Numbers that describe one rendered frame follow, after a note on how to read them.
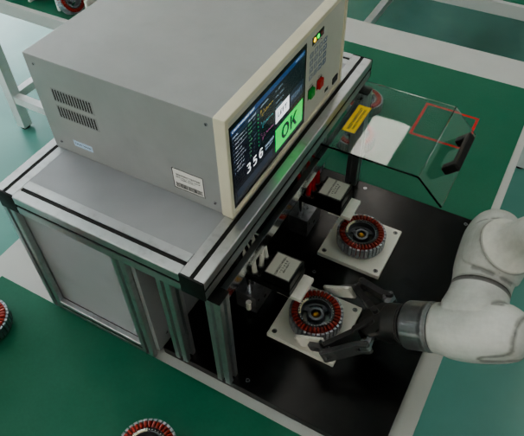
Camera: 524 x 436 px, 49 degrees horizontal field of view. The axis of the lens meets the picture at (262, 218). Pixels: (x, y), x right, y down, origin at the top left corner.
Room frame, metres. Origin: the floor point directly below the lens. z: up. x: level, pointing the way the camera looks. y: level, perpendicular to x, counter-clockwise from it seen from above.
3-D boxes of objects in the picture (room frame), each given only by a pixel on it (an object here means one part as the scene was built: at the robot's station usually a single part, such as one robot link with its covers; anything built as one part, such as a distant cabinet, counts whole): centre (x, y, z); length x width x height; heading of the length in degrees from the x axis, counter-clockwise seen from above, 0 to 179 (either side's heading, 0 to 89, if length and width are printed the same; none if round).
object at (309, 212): (0.92, -0.10, 0.80); 0.08 x 0.05 x 0.06; 149
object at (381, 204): (0.75, -0.15, 0.76); 0.64 x 0.47 x 0.02; 149
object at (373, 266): (0.85, -0.23, 0.78); 0.15 x 0.15 x 0.01; 59
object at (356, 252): (0.85, -0.23, 0.80); 0.11 x 0.11 x 0.04
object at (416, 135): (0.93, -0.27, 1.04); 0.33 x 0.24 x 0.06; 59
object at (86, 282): (0.67, 0.34, 0.91); 0.28 x 0.03 x 0.32; 59
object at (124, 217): (0.91, 0.11, 1.09); 0.68 x 0.44 x 0.05; 149
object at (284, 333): (0.64, -0.10, 0.78); 0.15 x 0.15 x 0.01; 59
